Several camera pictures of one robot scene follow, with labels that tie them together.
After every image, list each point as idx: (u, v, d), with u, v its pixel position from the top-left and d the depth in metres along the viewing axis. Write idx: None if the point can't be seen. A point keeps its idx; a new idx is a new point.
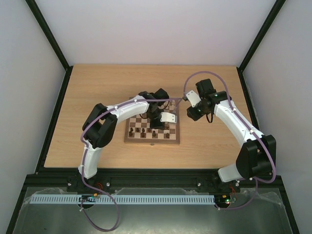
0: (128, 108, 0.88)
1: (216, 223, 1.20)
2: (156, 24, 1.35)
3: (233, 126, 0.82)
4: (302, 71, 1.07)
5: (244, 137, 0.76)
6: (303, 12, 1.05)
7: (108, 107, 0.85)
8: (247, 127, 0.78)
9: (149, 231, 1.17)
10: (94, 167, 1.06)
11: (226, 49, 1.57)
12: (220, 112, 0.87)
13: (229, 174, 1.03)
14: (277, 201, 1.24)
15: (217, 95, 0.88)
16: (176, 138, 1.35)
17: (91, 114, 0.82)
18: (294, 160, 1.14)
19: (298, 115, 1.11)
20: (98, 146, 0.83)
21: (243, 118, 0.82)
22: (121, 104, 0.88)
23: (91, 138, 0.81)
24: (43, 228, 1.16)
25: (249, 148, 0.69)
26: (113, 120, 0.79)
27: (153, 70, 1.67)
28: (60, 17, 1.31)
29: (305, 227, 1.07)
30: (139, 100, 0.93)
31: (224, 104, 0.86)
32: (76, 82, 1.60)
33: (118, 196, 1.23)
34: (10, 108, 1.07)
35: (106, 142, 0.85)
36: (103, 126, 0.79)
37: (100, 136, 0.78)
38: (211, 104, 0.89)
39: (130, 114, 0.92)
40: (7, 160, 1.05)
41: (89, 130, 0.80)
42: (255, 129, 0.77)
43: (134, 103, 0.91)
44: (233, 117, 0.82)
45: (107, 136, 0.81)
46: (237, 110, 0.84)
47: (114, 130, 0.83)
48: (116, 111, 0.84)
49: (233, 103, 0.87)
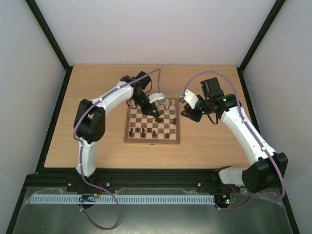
0: (113, 97, 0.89)
1: (216, 223, 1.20)
2: (155, 24, 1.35)
3: (243, 139, 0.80)
4: (302, 71, 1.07)
5: (256, 154, 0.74)
6: (303, 12, 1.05)
7: (93, 100, 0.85)
8: (260, 143, 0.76)
9: (149, 231, 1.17)
10: (92, 164, 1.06)
11: (226, 49, 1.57)
12: (229, 122, 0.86)
13: (230, 176, 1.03)
14: (277, 201, 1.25)
15: (226, 100, 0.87)
16: (176, 138, 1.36)
17: (78, 111, 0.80)
18: (294, 160, 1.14)
19: (299, 115, 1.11)
20: (92, 139, 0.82)
21: (253, 130, 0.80)
22: (105, 94, 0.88)
23: (83, 134, 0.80)
24: (43, 228, 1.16)
25: (260, 167, 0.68)
26: (102, 111, 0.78)
27: (153, 70, 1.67)
28: (60, 16, 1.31)
29: (305, 227, 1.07)
30: (122, 86, 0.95)
31: (234, 113, 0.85)
32: (76, 82, 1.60)
33: (119, 196, 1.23)
34: (10, 108, 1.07)
35: (99, 134, 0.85)
36: (93, 120, 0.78)
37: (92, 130, 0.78)
38: (219, 109, 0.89)
39: (116, 103, 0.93)
40: (7, 160, 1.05)
41: (80, 126, 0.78)
42: (267, 145, 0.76)
43: (117, 91, 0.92)
44: (244, 129, 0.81)
45: (99, 128, 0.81)
46: (248, 121, 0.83)
47: (104, 122, 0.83)
48: (103, 103, 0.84)
49: (243, 111, 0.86)
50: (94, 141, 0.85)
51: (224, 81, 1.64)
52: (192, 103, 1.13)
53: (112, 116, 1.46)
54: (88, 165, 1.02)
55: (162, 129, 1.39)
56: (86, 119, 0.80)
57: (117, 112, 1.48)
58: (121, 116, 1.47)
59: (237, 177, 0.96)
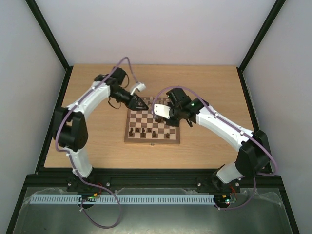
0: (89, 100, 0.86)
1: (216, 223, 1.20)
2: (155, 24, 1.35)
3: (222, 132, 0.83)
4: (301, 71, 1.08)
5: (238, 141, 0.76)
6: (303, 11, 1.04)
7: (69, 106, 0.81)
8: (236, 129, 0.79)
9: (149, 231, 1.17)
10: (88, 165, 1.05)
11: (226, 49, 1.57)
12: (204, 121, 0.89)
13: (227, 173, 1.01)
14: (277, 201, 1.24)
15: (194, 105, 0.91)
16: (176, 138, 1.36)
17: (54, 120, 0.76)
18: (295, 161, 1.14)
19: (299, 114, 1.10)
20: (78, 146, 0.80)
21: (226, 120, 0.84)
22: (81, 98, 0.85)
23: (66, 143, 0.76)
24: (43, 228, 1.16)
25: (246, 150, 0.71)
26: (81, 116, 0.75)
27: (152, 69, 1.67)
28: (59, 16, 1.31)
29: (305, 227, 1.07)
30: (97, 86, 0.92)
31: (204, 112, 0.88)
32: (76, 82, 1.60)
33: (119, 196, 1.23)
34: (10, 108, 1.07)
35: (82, 140, 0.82)
36: (74, 126, 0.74)
37: (75, 137, 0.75)
38: (191, 114, 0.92)
39: (94, 104, 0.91)
40: (6, 160, 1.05)
41: (61, 135, 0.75)
42: (244, 129, 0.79)
43: (93, 92, 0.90)
44: (218, 123, 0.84)
45: (82, 135, 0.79)
46: (220, 114, 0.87)
47: (85, 126, 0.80)
48: (80, 107, 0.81)
49: (212, 108, 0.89)
50: (80, 146, 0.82)
51: (224, 80, 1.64)
52: (167, 113, 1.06)
53: (112, 116, 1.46)
54: (83, 168, 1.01)
55: (161, 129, 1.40)
56: (65, 126, 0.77)
57: (117, 112, 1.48)
58: (121, 117, 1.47)
59: (232, 170, 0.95)
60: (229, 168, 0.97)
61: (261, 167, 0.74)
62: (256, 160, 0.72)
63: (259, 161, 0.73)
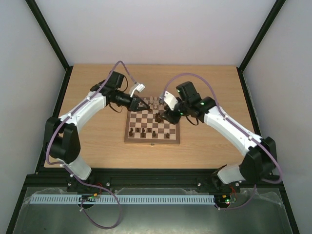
0: (83, 110, 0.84)
1: (216, 223, 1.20)
2: (155, 24, 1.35)
3: (230, 135, 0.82)
4: (301, 71, 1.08)
5: (245, 145, 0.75)
6: (303, 11, 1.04)
7: (62, 117, 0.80)
8: (245, 133, 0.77)
9: (149, 231, 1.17)
10: (86, 169, 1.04)
11: (226, 49, 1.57)
12: (212, 122, 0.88)
13: (229, 174, 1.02)
14: (277, 201, 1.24)
15: (204, 103, 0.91)
16: (176, 138, 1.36)
17: (47, 131, 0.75)
18: (294, 161, 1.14)
19: (299, 114, 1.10)
20: (69, 158, 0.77)
21: (236, 123, 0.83)
22: (74, 109, 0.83)
23: (57, 155, 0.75)
24: (43, 228, 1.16)
25: (252, 156, 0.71)
26: (72, 128, 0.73)
27: (153, 69, 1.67)
28: (60, 17, 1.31)
29: (306, 227, 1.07)
30: (92, 96, 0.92)
31: (214, 112, 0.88)
32: (77, 82, 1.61)
33: (119, 196, 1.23)
34: (10, 107, 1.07)
35: (75, 152, 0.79)
36: (64, 139, 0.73)
37: (66, 149, 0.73)
38: (200, 113, 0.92)
39: (89, 114, 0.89)
40: (6, 160, 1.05)
41: (52, 147, 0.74)
42: (253, 134, 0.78)
43: (88, 102, 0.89)
44: (226, 125, 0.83)
45: (73, 146, 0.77)
46: (229, 117, 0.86)
47: (77, 139, 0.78)
48: (72, 119, 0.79)
49: (223, 109, 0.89)
50: (72, 159, 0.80)
51: (224, 80, 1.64)
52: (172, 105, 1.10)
53: (112, 116, 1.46)
54: (79, 173, 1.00)
55: (161, 129, 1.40)
56: (56, 139, 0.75)
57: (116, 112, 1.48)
58: (121, 116, 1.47)
59: (235, 173, 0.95)
60: (231, 169, 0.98)
61: (264, 173, 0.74)
62: (261, 166, 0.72)
63: (263, 167, 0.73)
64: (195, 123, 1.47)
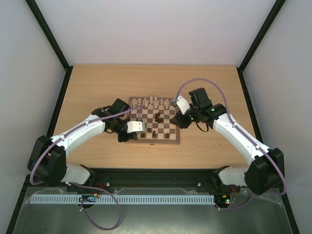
0: (77, 134, 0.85)
1: (216, 223, 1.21)
2: (154, 24, 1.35)
3: (238, 142, 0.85)
4: (301, 72, 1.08)
5: (251, 154, 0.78)
6: (304, 11, 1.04)
7: (54, 138, 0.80)
8: (252, 142, 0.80)
9: (149, 231, 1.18)
10: (83, 174, 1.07)
11: (226, 49, 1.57)
12: (221, 128, 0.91)
13: (231, 177, 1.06)
14: (277, 201, 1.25)
15: (214, 110, 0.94)
16: (176, 138, 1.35)
17: (34, 150, 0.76)
18: (293, 161, 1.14)
19: (299, 115, 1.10)
20: (50, 183, 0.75)
21: (244, 131, 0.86)
22: (69, 131, 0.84)
23: (40, 177, 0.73)
24: (43, 228, 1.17)
25: (258, 166, 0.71)
26: (60, 152, 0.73)
27: (153, 69, 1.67)
28: (60, 17, 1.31)
29: (305, 227, 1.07)
30: (91, 120, 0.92)
31: (224, 120, 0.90)
32: (77, 82, 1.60)
33: (118, 196, 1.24)
34: (9, 108, 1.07)
35: (58, 176, 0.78)
36: (50, 162, 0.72)
37: (49, 173, 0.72)
38: (210, 119, 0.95)
39: (84, 137, 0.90)
40: (6, 160, 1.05)
41: (38, 167, 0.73)
42: (261, 144, 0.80)
43: (86, 126, 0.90)
44: (235, 132, 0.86)
45: (57, 171, 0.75)
46: (238, 125, 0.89)
47: (64, 163, 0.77)
48: (64, 141, 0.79)
49: (232, 117, 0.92)
50: (57, 182, 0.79)
51: (224, 80, 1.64)
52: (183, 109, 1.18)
53: None
54: (78, 179, 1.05)
55: (161, 129, 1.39)
56: (43, 159, 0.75)
57: None
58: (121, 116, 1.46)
59: (239, 178, 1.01)
60: (236, 173, 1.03)
61: (270, 185, 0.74)
62: (266, 177, 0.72)
63: (269, 178, 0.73)
64: (205, 129, 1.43)
